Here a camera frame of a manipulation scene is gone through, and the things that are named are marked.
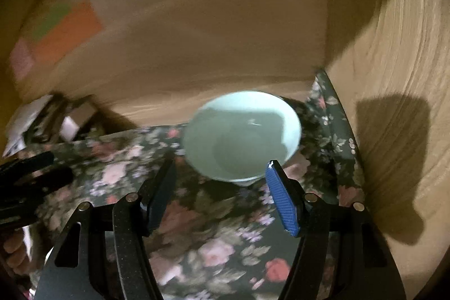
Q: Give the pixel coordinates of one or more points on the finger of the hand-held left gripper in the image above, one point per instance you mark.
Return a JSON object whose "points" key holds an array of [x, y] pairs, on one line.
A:
{"points": [[24, 163], [38, 182]]}

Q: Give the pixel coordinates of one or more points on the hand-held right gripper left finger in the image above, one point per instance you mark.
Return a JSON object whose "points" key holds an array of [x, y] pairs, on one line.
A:
{"points": [[160, 201]]}

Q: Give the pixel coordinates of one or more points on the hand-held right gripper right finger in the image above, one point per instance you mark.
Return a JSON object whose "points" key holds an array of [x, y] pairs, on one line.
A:
{"points": [[284, 203]]}

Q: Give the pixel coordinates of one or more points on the light green bowl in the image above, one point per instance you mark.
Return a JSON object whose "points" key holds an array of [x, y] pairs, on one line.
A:
{"points": [[242, 142]]}

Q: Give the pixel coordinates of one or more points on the person's left hand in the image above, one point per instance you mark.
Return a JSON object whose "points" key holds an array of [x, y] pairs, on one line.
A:
{"points": [[14, 250]]}

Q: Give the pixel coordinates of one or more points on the stack of white papers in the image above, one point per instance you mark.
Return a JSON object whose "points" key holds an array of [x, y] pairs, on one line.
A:
{"points": [[24, 120]]}

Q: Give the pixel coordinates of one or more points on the small white box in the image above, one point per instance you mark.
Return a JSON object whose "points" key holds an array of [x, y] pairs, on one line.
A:
{"points": [[69, 129]]}

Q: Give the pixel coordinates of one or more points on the floral tablecloth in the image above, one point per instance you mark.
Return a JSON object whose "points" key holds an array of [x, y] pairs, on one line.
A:
{"points": [[211, 250]]}

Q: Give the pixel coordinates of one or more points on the pink paper sheet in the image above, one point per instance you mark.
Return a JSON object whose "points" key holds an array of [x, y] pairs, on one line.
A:
{"points": [[21, 61]]}

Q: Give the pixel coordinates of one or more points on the orange sticky note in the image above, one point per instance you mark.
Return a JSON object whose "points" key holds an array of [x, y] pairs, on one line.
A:
{"points": [[70, 36]]}

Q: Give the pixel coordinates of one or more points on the green sticky note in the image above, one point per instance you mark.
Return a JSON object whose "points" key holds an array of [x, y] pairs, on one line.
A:
{"points": [[51, 20]]}

